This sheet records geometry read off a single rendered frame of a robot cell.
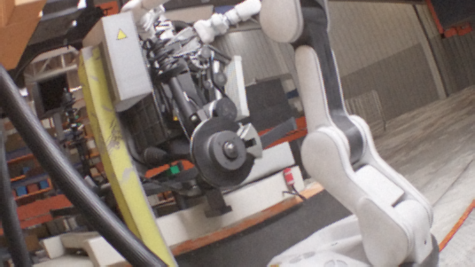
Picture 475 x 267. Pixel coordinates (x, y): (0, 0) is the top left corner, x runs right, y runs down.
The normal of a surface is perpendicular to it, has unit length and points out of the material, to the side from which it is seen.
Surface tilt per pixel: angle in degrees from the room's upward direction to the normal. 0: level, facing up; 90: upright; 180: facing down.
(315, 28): 103
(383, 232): 90
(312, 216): 90
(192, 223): 90
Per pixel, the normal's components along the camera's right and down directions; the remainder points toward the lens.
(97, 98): 0.58, -0.26
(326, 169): -0.70, 0.21
